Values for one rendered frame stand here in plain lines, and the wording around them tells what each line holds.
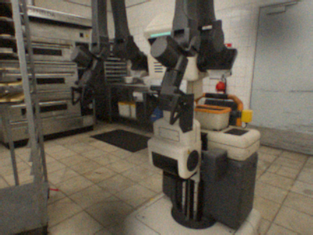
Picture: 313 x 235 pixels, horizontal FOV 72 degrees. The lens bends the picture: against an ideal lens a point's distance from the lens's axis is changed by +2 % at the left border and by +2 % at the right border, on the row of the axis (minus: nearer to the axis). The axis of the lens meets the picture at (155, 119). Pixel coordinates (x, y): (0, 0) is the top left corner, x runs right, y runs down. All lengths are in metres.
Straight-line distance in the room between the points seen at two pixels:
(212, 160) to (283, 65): 2.70
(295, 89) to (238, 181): 2.51
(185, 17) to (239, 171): 0.80
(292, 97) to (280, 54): 0.62
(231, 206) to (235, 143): 0.35
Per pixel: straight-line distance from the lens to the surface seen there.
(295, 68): 3.56
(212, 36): 0.75
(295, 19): 3.63
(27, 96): 1.47
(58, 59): 3.92
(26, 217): 1.86
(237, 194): 1.25
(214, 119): 1.22
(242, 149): 1.15
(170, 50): 0.59
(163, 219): 1.39
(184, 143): 0.98
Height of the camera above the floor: 1.13
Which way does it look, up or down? 13 degrees down
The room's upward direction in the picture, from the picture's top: straight up
